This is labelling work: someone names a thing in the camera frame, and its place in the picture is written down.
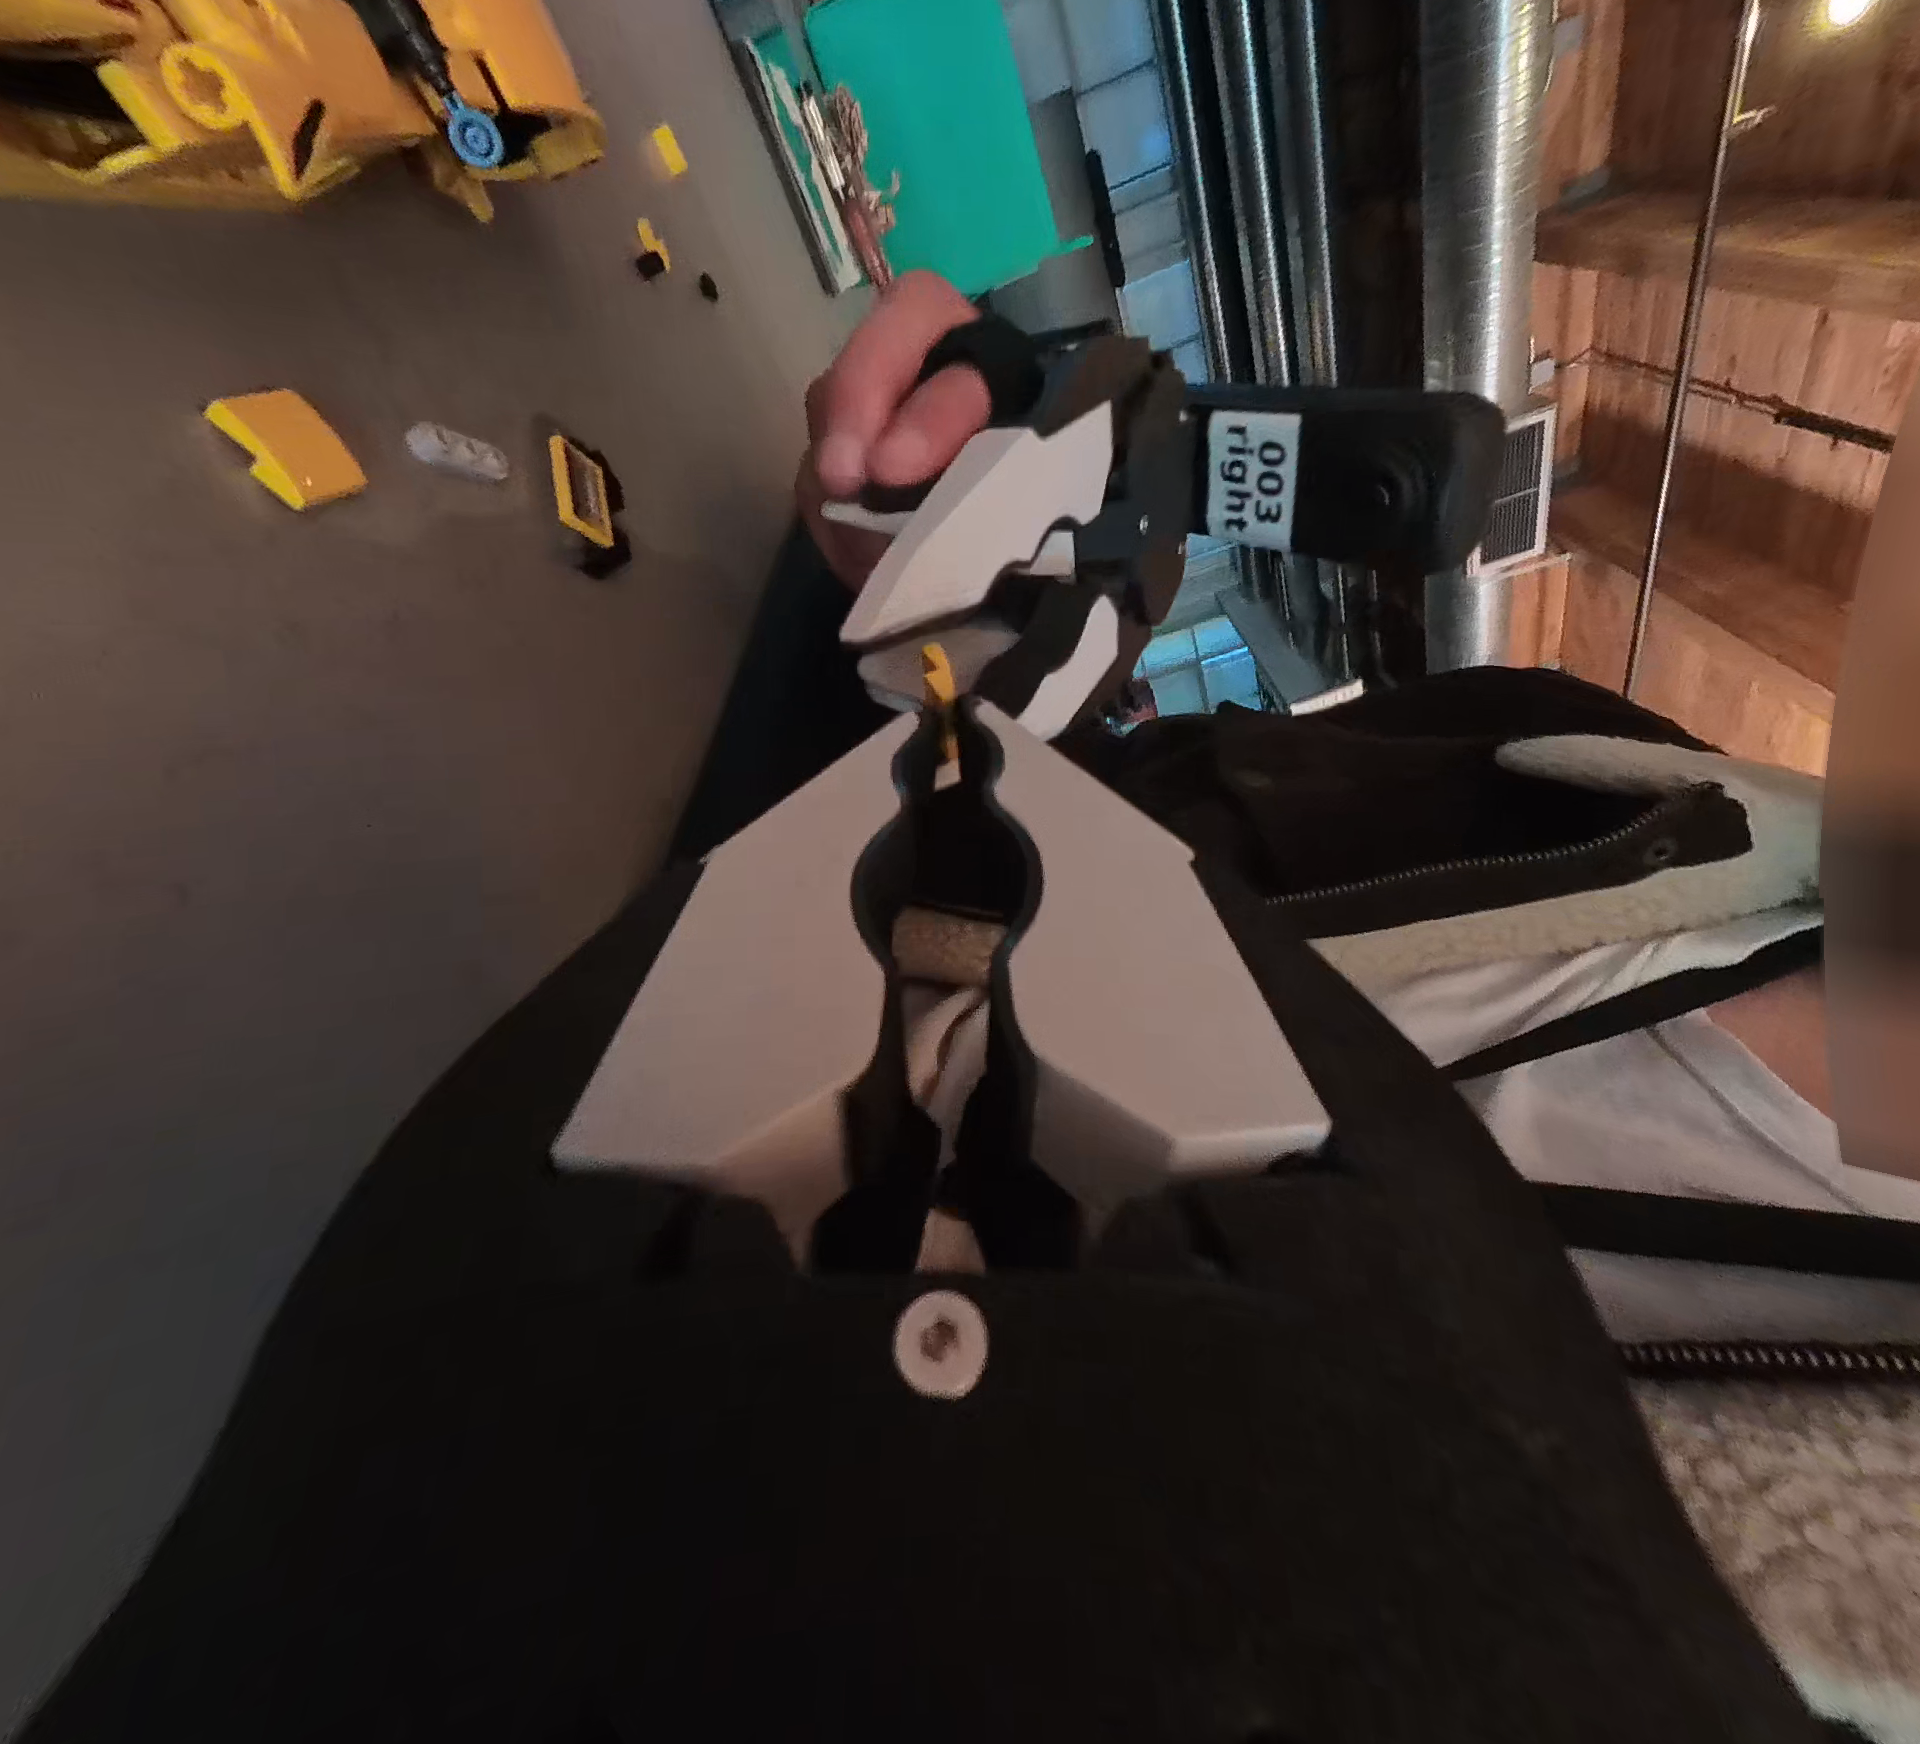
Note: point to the light grey three-hole beam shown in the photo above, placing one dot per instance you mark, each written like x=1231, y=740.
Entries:
x=457, y=454

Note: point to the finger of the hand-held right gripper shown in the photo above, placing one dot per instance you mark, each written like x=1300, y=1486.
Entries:
x=974, y=530
x=1065, y=673

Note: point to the yellow brick with black pin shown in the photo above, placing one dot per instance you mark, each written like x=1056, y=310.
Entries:
x=652, y=244

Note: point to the metal ceiling pipes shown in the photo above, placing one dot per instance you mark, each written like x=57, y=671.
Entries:
x=1245, y=49

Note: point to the metal air duct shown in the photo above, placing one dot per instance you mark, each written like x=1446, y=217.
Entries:
x=1478, y=125

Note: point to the yellow curved panel brick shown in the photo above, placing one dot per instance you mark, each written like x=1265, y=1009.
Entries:
x=292, y=448

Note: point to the wooden ship model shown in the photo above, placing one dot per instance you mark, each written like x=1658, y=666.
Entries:
x=855, y=184

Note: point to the yellow licence plate brick assembly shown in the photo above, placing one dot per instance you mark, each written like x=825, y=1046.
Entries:
x=584, y=493

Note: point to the green plastic bin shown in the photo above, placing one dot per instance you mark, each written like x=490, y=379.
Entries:
x=930, y=95

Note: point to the person's right hand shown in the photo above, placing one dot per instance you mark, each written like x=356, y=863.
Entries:
x=870, y=409

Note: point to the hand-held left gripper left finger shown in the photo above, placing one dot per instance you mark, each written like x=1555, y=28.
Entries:
x=720, y=1009

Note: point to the yellow toy brick car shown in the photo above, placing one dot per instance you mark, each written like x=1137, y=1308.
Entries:
x=255, y=49

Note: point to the wall vent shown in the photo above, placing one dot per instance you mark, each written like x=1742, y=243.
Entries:
x=1522, y=493

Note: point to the small yellow brick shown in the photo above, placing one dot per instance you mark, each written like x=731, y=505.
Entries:
x=937, y=679

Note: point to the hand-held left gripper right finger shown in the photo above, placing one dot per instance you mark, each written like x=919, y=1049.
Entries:
x=1169, y=1009

